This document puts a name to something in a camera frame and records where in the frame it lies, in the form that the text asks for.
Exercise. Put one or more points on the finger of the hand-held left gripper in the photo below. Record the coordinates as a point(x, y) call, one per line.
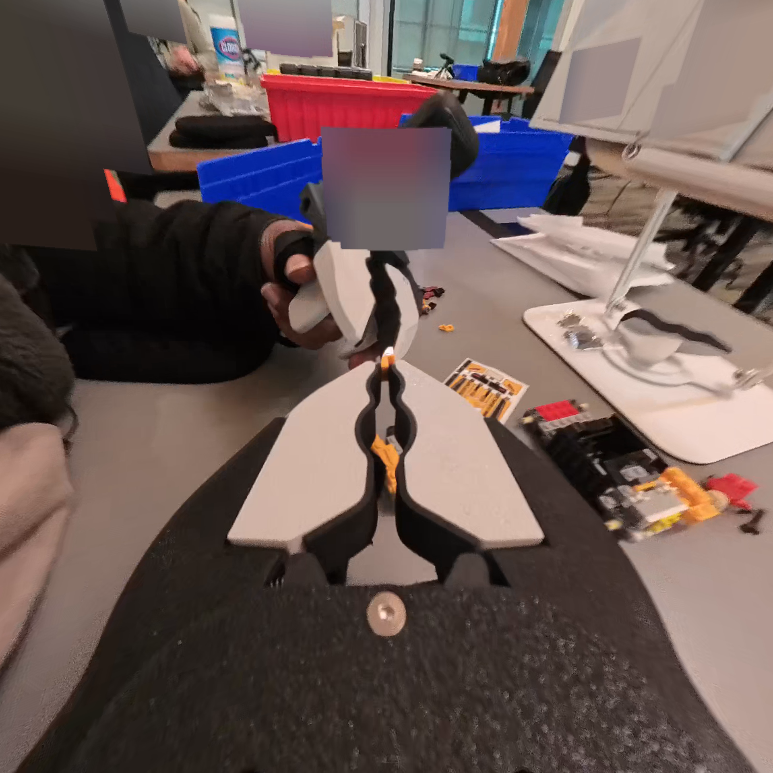
point(347, 290)
point(409, 314)

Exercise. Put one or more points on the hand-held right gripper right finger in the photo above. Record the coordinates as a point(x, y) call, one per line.
point(471, 477)

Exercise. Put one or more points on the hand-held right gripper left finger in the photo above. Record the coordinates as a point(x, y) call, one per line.
point(302, 477)

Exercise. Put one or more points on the small orange white brick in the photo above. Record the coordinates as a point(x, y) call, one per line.
point(387, 360)

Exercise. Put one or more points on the orange toy brick assembly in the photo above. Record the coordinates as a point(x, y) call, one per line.
point(386, 459)

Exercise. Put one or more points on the blue plastic bin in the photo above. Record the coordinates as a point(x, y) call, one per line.
point(259, 175)

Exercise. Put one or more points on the person's left forearm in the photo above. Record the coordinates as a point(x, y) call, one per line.
point(181, 272)

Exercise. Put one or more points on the grey desk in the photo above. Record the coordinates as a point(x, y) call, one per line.
point(181, 453)

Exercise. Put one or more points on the pile of small loose bricks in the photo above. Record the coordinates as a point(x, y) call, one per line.
point(430, 296)

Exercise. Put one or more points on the brown background table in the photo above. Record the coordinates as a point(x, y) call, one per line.
point(471, 90)

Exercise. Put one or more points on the small blue bin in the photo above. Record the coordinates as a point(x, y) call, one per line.
point(466, 72)

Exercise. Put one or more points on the black bag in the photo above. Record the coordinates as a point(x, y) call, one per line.
point(504, 71)

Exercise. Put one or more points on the stack of nested blue bins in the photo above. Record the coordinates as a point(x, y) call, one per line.
point(513, 169)

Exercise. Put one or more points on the orange sticker sheet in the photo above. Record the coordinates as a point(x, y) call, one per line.
point(486, 389)

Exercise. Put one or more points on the red plastic bin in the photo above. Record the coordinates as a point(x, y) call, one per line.
point(338, 102)

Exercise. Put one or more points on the black backpack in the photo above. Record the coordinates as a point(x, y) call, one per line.
point(567, 181)

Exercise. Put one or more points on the row of black boxes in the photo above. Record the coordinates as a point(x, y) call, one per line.
point(326, 70)

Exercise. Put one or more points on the black toy car chassis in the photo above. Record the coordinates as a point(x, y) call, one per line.
point(604, 459)

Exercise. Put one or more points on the bag of small metal parts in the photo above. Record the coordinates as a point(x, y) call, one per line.
point(580, 332)

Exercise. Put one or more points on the crumpled white paper bag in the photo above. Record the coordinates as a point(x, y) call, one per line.
point(573, 253)

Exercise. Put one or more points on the black foam pad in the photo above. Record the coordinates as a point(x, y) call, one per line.
point(223, 130)

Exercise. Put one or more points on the clear plastic bag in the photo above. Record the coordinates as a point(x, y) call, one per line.
point(232, 99)

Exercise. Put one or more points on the white book stand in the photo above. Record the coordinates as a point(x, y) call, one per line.
point(694, 416)

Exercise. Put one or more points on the white wipes canister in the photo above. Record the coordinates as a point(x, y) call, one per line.
point(228, 48)

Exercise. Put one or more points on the open instruction booklet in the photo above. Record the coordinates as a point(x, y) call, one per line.
point(694, 60)

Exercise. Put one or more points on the red toy minifigure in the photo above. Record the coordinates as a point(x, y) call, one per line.
point(734, 489)

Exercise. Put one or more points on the black office chair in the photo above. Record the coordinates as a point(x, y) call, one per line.
point(151, 108)

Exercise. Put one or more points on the person's beige clothing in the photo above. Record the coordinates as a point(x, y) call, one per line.
point(30, 531)

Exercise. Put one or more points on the small black toy piece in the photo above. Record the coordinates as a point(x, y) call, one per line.
point(752, 522)

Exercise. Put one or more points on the person's black fleece jacket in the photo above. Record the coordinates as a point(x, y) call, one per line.
point(30, 350)

